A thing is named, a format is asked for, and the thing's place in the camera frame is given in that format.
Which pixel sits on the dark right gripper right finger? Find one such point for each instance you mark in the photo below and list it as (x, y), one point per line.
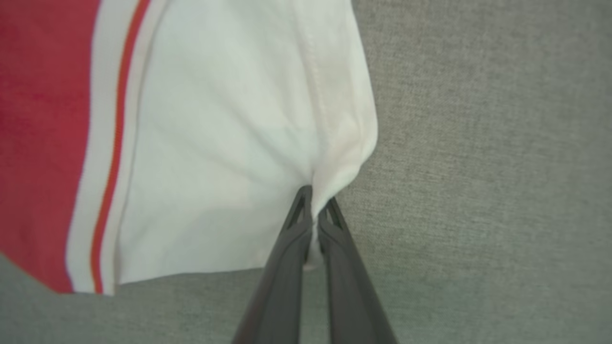
(351, 296)

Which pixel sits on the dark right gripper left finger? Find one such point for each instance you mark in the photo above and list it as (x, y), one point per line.
(279, 286)

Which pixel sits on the red and white shirt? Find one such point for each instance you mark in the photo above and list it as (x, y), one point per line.
(215, 119)

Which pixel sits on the grey fabric sofa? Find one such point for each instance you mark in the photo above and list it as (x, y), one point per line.
(478, 191)

